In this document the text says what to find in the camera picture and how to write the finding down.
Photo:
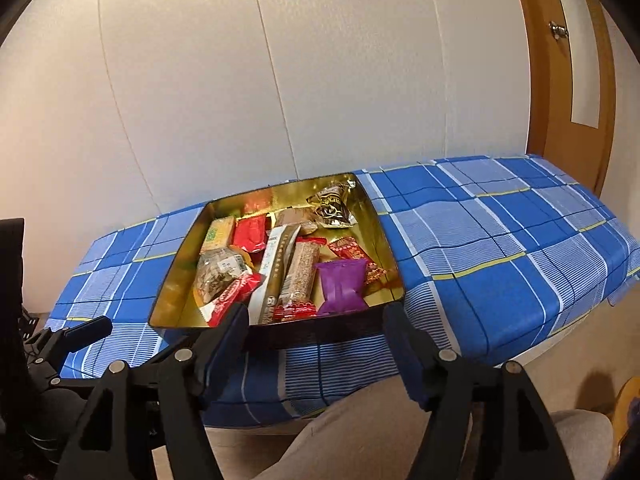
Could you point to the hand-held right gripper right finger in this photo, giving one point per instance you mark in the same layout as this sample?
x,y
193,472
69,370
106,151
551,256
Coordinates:
x,y
405,350

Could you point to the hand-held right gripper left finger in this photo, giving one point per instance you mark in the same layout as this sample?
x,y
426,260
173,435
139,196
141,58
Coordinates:
x,y
225,345

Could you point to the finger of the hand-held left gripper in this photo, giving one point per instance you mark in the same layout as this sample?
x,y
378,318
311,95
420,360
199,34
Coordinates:
x,y
80,332

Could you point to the small red and white packet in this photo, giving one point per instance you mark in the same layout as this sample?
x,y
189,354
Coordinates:
x,y
232,296

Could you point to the gold tin box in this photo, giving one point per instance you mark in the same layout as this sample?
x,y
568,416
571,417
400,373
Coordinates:
x,y
185,305

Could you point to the clear packet of nuts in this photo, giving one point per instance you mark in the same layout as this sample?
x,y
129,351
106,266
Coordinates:
x,y
220,272

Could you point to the purple snack packet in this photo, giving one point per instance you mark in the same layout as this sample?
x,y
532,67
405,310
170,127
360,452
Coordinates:
x,y
342,285

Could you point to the white and gold bar packet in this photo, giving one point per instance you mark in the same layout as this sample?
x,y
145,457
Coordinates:
x,y
275,265

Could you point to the sesame bar packet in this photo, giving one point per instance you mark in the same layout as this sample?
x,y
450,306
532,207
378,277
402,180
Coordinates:
x,y
300,280

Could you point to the red patterned candy packet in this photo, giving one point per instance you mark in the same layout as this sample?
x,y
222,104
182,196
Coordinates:
x,y
355,255

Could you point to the green cracker packet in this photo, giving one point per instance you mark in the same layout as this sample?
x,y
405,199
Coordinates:
x,y
220,234

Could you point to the plain red snack packet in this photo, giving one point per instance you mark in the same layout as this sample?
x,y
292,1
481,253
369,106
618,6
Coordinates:
x,y
250,234

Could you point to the brown snack packet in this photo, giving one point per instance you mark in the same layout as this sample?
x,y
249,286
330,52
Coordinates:
x,y
295,220

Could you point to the black and gold candy packet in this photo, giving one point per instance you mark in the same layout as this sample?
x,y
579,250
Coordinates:
x,y
331,205

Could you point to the person's beige trousers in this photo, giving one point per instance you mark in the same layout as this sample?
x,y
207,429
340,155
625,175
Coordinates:
x,y
350,435

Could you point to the blue plaid cloth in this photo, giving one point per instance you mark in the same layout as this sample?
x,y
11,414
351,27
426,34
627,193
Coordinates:
x,y
475,270

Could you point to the blue and yellow object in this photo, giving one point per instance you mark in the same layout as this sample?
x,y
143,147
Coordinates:
x,y
627,410

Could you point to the wooden door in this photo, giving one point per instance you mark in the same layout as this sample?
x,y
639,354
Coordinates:
x,y
575,150

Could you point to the metal door knob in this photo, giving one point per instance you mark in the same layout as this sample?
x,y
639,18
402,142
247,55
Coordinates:
x,y
559,30

